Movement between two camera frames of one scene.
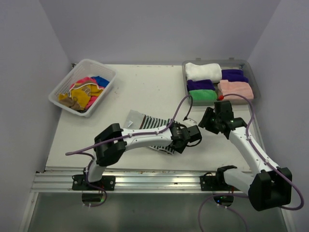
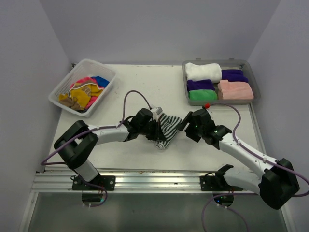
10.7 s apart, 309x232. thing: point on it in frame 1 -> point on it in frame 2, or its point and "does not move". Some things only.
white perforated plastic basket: [86, 68] does not move
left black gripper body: [180, 149] -> [151, 130]
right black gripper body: [210, 120] -> [193, 132]
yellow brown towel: [79, 97] does not move
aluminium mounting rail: [54, 181] does not move
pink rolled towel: [226, 87] does not move
